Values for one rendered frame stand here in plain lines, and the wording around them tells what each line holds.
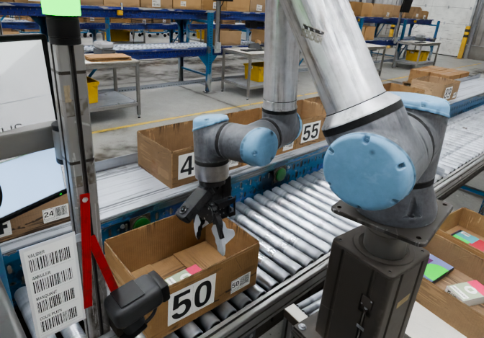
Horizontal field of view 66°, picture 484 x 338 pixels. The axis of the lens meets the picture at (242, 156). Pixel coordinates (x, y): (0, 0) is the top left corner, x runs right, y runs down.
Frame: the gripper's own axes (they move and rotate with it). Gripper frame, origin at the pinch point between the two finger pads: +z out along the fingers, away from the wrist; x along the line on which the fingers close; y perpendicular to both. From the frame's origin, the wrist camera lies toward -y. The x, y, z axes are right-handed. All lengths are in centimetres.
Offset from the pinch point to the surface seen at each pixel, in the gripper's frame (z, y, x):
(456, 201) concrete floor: 96, 311, 27
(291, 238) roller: 23, 50, 11
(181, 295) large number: 11.2, -9.7, 0.1
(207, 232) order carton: 15.3, 20.3, 27.6
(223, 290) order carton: 18.4, 5.7, 0.7
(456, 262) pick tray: 24, 84, -39
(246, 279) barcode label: 18.7, 15.1, 0.4
